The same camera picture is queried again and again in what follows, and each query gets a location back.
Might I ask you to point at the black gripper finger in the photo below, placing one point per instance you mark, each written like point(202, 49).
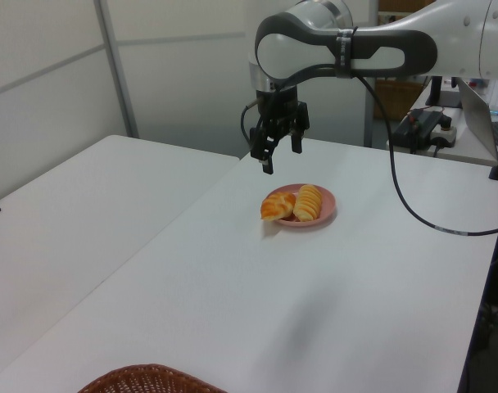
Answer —
point(265, 151)
point(300, 127)

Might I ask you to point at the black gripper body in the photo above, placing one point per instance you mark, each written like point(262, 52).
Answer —
point(279, 106)

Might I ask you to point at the braided bread loaf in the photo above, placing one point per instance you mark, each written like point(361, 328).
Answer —
point(277, 206)

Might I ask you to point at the striped bread roll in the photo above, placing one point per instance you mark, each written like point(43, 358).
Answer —
point(307, 202)

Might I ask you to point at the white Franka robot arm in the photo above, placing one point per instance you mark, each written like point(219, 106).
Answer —
point(478, 41)

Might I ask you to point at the pink plate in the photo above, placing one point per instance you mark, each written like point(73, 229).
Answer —
point(327, 202)

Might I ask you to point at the brown woven basket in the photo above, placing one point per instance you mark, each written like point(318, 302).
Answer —
point(150, 380)

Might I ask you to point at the brown cardboard box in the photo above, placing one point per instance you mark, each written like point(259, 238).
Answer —
point(396, 100)

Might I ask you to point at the black control box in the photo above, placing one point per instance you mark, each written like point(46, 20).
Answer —
point(417, 129)

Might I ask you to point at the black monitor stand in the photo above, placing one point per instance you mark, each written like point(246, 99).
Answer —
point(436, 92)

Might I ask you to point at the white emergency stop button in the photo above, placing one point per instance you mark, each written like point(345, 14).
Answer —
point(445, 133)

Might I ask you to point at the grey laptop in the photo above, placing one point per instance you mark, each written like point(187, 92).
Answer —
point(476, 114)

